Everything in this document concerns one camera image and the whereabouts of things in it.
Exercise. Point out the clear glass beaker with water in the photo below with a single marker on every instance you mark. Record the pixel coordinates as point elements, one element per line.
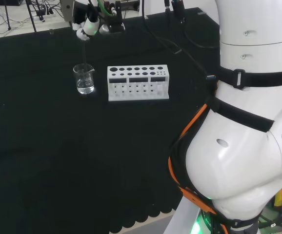
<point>84,83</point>

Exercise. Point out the black tripod leg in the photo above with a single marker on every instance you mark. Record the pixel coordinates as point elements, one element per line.
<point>8,14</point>
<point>31,17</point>

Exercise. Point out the white power strip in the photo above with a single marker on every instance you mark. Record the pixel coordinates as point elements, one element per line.
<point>49,13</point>

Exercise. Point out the pale board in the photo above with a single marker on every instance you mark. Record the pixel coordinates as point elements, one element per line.
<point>180,219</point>

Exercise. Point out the clear glass rod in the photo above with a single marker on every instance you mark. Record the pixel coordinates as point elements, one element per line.
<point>84,53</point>

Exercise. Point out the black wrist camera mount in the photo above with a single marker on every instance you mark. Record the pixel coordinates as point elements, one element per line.
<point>116,23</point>

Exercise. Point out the black bench cloth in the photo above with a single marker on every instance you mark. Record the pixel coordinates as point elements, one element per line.
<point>58,146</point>

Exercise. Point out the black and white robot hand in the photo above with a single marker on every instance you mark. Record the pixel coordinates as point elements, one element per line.
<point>88,25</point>

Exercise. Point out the white test tube rack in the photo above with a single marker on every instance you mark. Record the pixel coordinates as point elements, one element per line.
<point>138,96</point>

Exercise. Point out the clear cloth clip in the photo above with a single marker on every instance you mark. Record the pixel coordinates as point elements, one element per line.
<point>200,13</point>
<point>50,31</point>

